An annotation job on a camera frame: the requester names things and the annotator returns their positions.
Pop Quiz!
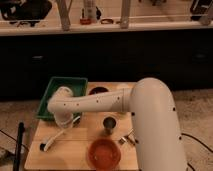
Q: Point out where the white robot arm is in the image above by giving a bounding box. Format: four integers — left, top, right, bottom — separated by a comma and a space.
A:
48, 77, 187, 171

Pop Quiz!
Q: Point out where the grey vertical frame post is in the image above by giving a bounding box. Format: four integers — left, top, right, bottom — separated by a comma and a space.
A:
120, 0, 131, 29

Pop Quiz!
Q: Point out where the green plastic tray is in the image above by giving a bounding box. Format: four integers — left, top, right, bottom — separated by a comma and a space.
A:
36, 77, 88, 121

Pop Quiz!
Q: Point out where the white brush with black bristles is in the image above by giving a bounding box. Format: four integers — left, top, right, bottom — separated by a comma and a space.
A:
39, 115, 82, 152

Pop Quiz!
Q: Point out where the orange plastic bowl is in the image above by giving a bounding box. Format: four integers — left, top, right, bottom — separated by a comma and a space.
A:
87, 138, 121, 171

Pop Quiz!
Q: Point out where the red ring on shelf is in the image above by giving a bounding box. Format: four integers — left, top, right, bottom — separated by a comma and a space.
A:
79, 17, 93, 26

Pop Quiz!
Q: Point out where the grey diagonal frame strut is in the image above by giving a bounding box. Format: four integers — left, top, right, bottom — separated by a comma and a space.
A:
56, 0, 70, 31

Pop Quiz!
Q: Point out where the white bottle on shelf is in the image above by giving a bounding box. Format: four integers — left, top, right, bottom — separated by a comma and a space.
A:
83, 0, 96, 22

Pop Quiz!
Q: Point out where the black pole at left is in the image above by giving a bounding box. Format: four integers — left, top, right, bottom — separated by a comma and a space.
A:
13, 122, 25, 171

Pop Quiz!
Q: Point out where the small metal cup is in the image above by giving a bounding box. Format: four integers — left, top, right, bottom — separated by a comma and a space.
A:
103, 117, 116, 135

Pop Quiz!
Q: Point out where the black cable on floor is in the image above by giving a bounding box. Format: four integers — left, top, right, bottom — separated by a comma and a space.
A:
181, 132, 213, 155

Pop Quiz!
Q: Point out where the dark round bowl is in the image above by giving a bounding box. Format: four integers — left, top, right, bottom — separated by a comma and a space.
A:
89, 87, 109, 95

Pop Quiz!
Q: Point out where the black bag on shelf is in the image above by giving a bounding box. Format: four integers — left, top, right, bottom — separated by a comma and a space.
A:
0, 0, 52, 27

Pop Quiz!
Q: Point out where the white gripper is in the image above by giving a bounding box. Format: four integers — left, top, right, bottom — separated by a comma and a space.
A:
54, 113, 73, 128

